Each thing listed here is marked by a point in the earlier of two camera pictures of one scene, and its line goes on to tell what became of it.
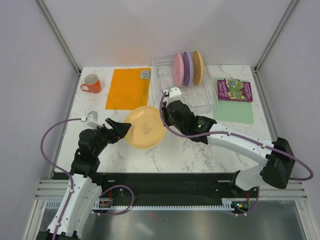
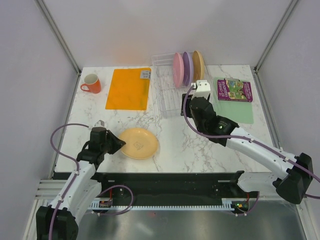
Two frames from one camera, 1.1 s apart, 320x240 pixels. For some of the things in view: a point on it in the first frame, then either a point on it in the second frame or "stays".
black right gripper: (164, 112) -> (188, 113)
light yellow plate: (147, 130) -> (141, 143)
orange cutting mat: (129, 88) stays
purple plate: (187, 68) stays
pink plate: (178, 69) stays
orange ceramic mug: (92, 84) stays
